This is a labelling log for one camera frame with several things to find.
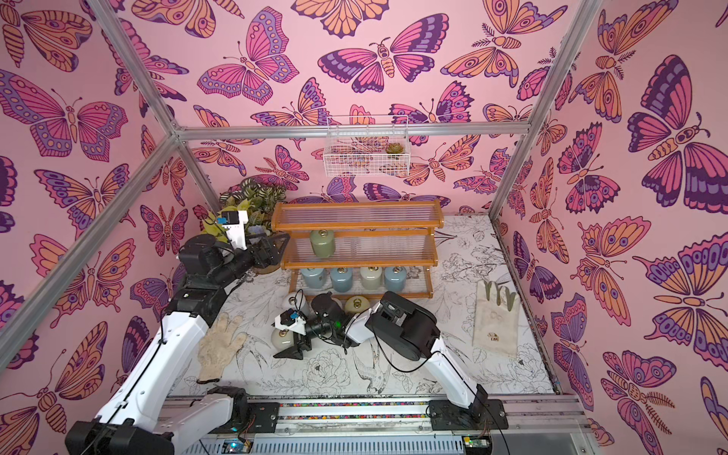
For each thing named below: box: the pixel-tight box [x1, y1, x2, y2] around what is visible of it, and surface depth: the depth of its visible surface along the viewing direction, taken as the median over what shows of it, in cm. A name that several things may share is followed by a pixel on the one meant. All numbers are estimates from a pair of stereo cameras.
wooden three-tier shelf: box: [271, 200, 445, 302], surface depth 102 cm
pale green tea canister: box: [359, 266, 383, 291], surface depth 94 cm
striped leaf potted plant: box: [219, 177, 287, 229], surface depth 98 cm
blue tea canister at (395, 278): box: [384, 265, 407, 292], surface depth 94 cm
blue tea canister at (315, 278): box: [301, 268, 327, 290], surface depth 94 cm
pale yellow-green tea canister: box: [345, 295, 371, 316], surface depth 87 cm
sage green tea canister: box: [309, 229, 335, 258], surface depth 87 cm
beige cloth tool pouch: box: [473, 279, 521, 358], surface depth 92 cm
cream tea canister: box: [271, 328, 295, 352], surface depth 82 cm
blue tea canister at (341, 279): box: [329, 267, 353, 293], surface depth 95 cm
